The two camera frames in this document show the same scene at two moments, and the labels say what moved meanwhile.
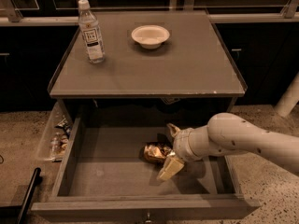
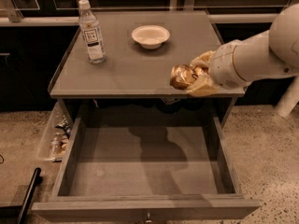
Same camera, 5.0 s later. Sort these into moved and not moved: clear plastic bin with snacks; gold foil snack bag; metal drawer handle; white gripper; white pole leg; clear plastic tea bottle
Moved: white gripper; gold foil snack bag
Not moved: clear plastic tea bottle; white pole leg; clear plastic bin with snacks; metal drawer handle
